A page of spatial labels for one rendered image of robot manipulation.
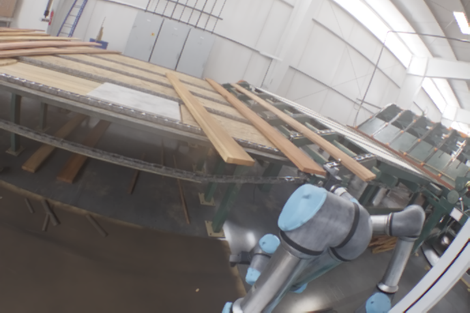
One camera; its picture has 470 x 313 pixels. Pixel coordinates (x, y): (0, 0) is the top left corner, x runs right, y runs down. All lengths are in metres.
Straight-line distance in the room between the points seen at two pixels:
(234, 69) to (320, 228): 7.23
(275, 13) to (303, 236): 7.88
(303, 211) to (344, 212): 0.09
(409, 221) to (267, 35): 7.44
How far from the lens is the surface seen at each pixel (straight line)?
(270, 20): 8.00
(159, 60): 6.66
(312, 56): 8.81
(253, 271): 0.80
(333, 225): 0.48
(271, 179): 1.59
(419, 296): 0.58
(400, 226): 0.95
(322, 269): 0.67
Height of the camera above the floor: 1.23
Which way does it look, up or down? 16 degrees down
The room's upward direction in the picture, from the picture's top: 22 degrees clockwise
